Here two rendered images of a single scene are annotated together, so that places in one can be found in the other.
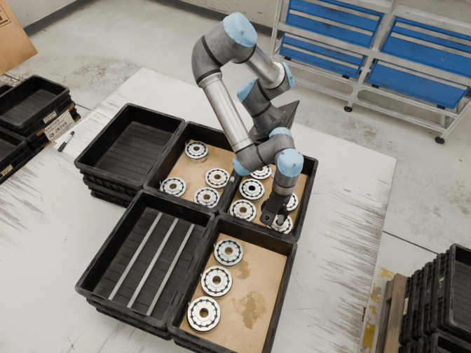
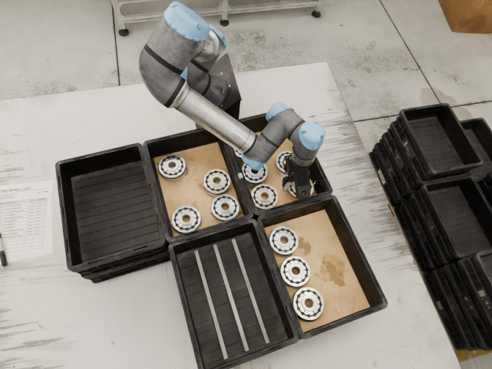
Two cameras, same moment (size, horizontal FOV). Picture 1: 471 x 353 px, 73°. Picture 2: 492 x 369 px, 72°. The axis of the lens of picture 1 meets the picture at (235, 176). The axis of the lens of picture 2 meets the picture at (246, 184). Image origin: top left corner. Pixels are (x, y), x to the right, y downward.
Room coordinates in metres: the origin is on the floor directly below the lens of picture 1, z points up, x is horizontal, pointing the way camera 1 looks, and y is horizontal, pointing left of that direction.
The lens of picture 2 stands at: (0.30, 0.37, 2.00)
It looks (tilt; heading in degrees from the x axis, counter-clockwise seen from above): 63 degrees down; 318
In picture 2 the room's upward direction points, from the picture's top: 9 degrees clockwise
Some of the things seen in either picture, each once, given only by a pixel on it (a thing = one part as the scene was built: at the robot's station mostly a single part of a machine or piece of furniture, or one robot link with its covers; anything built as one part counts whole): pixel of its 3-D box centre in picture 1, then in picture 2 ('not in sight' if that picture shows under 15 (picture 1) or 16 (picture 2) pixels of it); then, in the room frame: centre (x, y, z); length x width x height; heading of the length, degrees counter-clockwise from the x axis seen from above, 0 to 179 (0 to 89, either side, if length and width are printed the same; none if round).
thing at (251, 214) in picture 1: (242, 211); (264, 196); (0.65, -0.04, 0.86); 0.10 x 0.10 x 0.01
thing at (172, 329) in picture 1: (237, 281); (318, 261); (0.35, -0.04, 0.92); 0.40 x 0.30 x 0.02; 165
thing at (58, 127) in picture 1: (60, 127); not in sight; (1.40, 1.15, 0.41); 0.31 x 0.02 x 0.16; 159
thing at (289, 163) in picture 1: (288, 167); (308, 140); (0.64, -0.16, 1.15); 0.09 x 0.08 x 0.11; 10
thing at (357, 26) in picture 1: (325, 36); not in sight; (2.56, -0.61, 0.60); 0.72 x 0.03 x 0.56; 69
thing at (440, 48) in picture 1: (426, 66); not in sight; (2.28, -1.36, 0.60); 0.72 x 0.03 x 0.56; 69
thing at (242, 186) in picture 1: (251, 189); (254, 170); (0.75, -0.07, 0.86); 0.10 x 0.10 x 0.01
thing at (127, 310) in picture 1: (151, 249); (230, 290); (0.42, 0.25, 0.92); 0.40 x 0.30 x 0.02; 165
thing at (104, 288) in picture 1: (153, 255); (230, 293); (0.42, 0.25, 0.87); 0.40 x 0.30 x 0.11; 165
